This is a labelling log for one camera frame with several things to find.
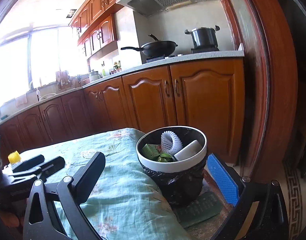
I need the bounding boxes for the green snack bag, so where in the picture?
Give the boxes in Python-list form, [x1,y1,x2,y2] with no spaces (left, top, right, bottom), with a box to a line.
[157,153,176,163]

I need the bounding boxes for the white trash bin black bag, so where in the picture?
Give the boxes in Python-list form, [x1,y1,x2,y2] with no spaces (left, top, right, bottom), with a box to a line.
[136,126,208,207]

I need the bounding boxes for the person's left hand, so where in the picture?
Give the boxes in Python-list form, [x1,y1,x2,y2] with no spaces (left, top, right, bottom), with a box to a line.
[0,211,20,228]

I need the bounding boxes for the green remote control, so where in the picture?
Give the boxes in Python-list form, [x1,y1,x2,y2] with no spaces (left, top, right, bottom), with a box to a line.
[173,191,223,229]

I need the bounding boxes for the floral light green tablecloth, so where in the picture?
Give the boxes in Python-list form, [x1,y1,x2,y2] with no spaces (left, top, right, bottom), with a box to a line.
[22,128,190,239]

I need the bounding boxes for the white foam block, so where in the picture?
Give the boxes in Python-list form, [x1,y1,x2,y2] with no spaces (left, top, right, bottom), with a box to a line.
[174,140,202,161]

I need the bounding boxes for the white foam fruit net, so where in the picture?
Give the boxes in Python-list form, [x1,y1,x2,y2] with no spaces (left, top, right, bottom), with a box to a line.
[160,131,183,156]

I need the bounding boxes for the green drink carton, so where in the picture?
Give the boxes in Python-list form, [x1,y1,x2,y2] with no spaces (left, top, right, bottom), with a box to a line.
[141,144,161,161]

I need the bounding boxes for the wooden base cabinets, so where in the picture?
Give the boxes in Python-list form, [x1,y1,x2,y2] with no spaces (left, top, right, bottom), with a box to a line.
[0,57,244,164]

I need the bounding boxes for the wooden upper cabinets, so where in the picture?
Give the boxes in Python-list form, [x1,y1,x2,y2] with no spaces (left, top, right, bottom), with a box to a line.
[69,0,123,59]

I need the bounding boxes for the dark cooking pot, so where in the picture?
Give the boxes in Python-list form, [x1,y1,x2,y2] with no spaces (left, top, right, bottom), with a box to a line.
[184,25,220,54]

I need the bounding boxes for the black wok with handle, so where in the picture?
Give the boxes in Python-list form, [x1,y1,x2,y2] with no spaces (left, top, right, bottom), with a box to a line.
[120,34,178,58]

